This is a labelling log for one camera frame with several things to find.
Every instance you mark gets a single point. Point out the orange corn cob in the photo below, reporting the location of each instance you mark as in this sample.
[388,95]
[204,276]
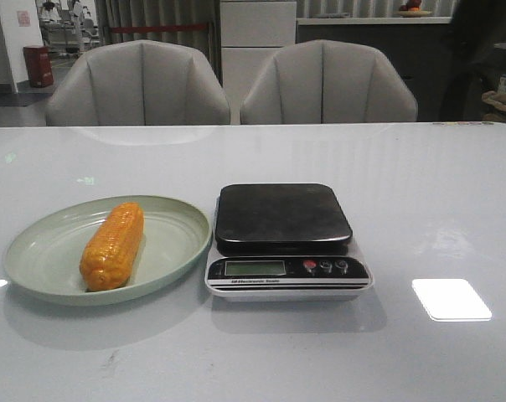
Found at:
[107,259]

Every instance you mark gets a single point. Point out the digital kitchen scale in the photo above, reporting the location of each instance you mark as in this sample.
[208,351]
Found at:
[283,242]

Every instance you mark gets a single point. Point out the right grey upholstered chair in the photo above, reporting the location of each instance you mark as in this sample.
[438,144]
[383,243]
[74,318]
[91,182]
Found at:
[325,82]

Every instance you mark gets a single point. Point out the grey upholstered chair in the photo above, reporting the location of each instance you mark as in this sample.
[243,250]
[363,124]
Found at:
[139,83]
[325,82]

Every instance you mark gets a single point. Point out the light green oval plate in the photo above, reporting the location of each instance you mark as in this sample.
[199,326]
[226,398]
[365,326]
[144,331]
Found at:
[44,259]

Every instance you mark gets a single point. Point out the left grey upholstered chair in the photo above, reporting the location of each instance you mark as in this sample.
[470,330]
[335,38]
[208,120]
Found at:
[139,83]

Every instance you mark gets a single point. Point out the white drawer cabinet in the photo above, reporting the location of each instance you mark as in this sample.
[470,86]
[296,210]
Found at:
[250,31]

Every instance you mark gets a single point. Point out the coloured sticker strip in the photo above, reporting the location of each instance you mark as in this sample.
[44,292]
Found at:
[462,123]

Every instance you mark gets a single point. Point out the red barrier tape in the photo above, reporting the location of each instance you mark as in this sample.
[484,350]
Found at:
[160,29]

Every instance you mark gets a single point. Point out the dark sideboard counter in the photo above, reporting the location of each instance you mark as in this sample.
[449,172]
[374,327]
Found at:
[415,47]

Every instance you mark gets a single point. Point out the fruit bowl on counter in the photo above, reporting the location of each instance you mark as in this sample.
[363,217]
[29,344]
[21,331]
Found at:
[412,9]

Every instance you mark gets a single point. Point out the red trash bin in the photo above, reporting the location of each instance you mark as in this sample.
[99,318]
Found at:
[38,66]

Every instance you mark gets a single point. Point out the tan cushion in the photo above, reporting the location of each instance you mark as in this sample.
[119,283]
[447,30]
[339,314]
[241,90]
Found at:
[495,106]

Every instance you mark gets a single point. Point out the dark side table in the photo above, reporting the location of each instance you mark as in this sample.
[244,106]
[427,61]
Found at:
[462,100]

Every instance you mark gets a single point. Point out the pink wall notice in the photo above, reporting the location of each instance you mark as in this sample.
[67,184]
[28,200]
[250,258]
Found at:
[23,18]

